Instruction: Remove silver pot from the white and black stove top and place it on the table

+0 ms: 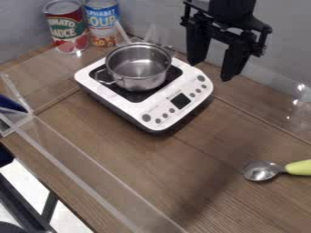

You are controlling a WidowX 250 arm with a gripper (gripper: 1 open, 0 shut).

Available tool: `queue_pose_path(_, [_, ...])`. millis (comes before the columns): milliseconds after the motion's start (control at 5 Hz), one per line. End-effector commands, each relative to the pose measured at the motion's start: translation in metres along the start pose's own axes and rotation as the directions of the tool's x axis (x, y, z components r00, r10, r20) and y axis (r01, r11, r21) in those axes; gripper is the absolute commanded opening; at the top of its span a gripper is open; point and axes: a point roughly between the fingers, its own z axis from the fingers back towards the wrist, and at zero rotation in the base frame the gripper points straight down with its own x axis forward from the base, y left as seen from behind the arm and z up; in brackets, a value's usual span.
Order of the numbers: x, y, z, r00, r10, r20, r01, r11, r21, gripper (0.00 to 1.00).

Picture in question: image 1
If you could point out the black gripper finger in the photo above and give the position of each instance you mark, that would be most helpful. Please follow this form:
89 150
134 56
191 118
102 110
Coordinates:
197 43
236 59

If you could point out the silver metal pot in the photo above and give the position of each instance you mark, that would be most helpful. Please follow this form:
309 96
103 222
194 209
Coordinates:
137 66

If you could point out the tomato sauce can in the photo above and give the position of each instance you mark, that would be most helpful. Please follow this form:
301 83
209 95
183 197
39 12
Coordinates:
67 25

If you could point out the spoon with yellow handle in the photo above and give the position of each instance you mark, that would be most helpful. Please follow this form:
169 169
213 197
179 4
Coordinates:
262 170

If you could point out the clear acrylic barrier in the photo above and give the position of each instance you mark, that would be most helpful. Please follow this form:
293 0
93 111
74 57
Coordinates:
99 176

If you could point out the alphabet soup can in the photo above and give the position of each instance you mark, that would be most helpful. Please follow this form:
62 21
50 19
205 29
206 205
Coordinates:
102 15

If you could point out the black metal table frame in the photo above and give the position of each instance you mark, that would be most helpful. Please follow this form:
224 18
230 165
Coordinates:
33 222

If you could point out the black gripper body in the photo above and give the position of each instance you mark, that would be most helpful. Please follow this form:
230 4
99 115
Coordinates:
226 20

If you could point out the white and black stove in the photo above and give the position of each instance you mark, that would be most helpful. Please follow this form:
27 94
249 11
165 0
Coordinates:
158 109

